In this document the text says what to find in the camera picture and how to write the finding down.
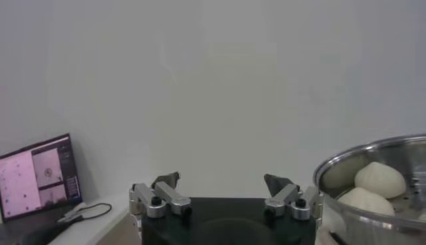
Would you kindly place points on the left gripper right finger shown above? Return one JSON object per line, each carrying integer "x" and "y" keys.
{"x": 284, "y": 196}

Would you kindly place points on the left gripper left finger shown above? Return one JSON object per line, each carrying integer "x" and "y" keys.
{"x": 173, "y": 198}

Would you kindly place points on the white steamed baozi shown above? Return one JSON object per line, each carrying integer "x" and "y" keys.
{"x": 366, "y": 203}
{"x": 379, "y": 179}

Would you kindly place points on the stainless steel steamer basket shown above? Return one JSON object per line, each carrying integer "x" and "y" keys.
{"x": 372, "y": 229}

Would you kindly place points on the white side desk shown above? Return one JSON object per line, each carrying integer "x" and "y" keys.
{"x": 106, "y": 226}

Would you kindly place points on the laptop with pink screen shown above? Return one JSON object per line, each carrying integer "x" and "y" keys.
{"x": 33, "y": 176}

